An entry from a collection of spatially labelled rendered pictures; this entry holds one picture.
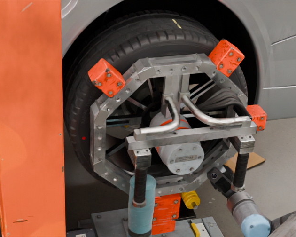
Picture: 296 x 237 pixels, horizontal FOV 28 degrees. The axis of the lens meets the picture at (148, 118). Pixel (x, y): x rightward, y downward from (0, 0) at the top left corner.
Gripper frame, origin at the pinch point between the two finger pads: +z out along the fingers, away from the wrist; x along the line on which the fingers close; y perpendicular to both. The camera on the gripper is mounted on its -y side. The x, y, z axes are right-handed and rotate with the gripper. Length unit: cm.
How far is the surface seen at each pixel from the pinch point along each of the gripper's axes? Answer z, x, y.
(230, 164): 73, -10, 79
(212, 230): 19, -29, 50
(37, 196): -44, -26, -75
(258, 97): 8.0, 29.5, -2.6
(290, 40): 8, 52, -13
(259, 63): 7.7, 38.3, -14.6
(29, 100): -44, -6, -96
